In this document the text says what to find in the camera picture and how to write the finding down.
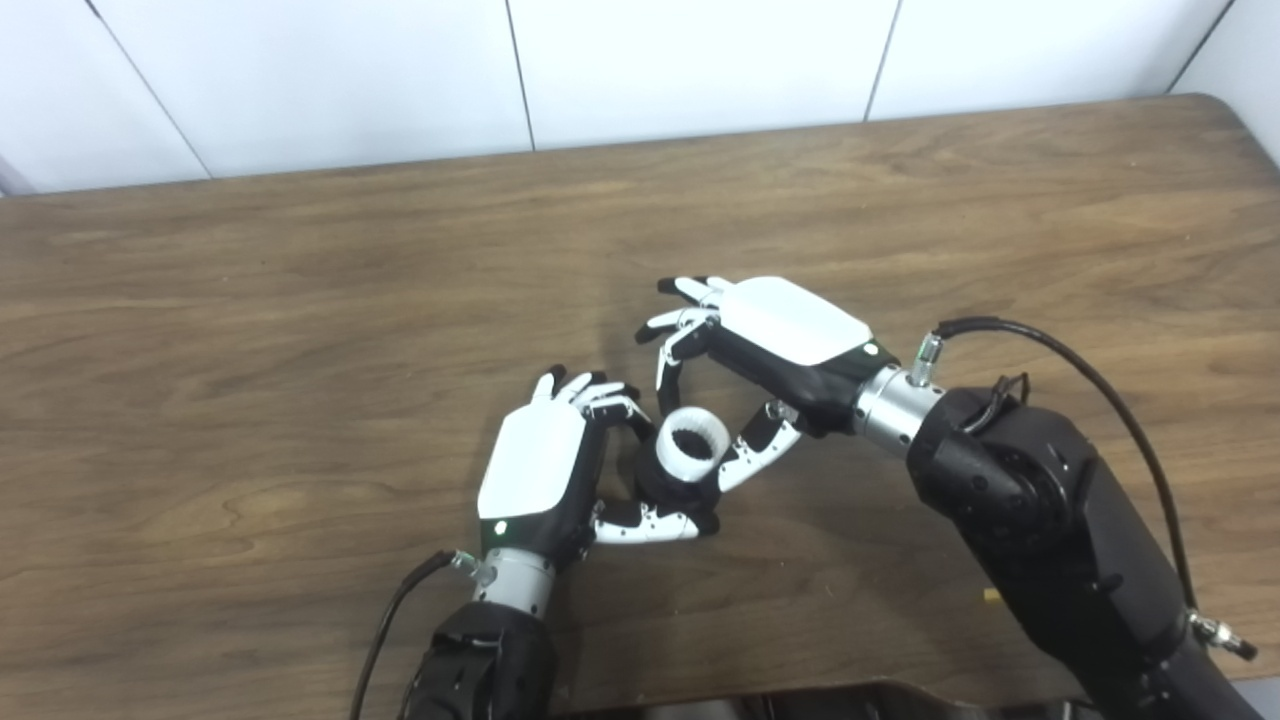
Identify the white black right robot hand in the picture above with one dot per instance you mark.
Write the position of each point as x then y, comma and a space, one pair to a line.
790, 325

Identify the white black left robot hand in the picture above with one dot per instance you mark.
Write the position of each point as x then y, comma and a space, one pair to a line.
535, 460

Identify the round black plastic part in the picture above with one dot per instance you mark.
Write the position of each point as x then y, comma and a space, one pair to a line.
670, 487

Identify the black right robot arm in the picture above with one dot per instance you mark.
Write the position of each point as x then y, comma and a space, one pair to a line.
1050, 520

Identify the black robot torso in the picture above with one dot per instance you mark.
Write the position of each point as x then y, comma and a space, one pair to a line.
800, 705

